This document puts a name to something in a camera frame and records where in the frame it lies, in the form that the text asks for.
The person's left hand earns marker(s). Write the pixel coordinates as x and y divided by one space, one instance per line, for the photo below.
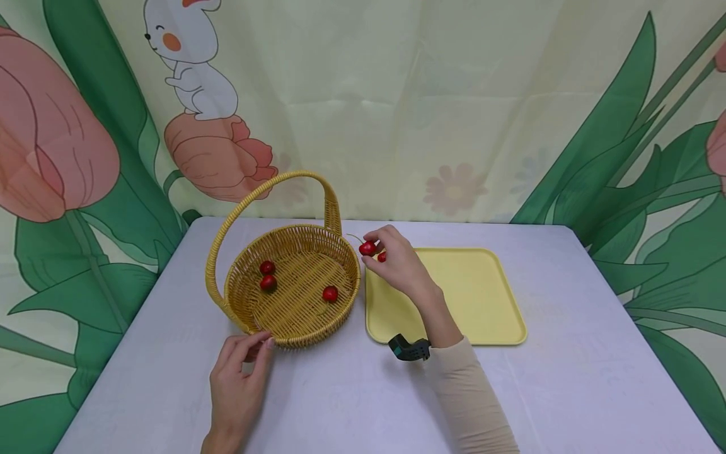
233 398

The person's right hand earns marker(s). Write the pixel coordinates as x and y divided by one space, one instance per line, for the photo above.
407 268

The person's left index finger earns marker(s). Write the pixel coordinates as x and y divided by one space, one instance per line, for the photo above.
246 347

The person's left fingers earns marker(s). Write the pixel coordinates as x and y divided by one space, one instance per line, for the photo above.
224 352

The person's left thumb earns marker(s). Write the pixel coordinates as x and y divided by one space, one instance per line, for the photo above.
263 359

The person's right thumb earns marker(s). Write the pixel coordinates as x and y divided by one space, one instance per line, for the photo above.
375 265

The person's right index finger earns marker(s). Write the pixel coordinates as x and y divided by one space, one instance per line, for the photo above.
378 234

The person's left forearm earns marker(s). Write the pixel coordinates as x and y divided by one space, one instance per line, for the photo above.
222 445

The person's right forearm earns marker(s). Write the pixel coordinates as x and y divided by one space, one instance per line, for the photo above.
468 388

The black wrist band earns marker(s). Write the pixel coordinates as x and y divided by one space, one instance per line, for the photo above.
408 349

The yellow rectangular tray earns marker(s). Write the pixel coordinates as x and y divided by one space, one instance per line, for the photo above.
471 290

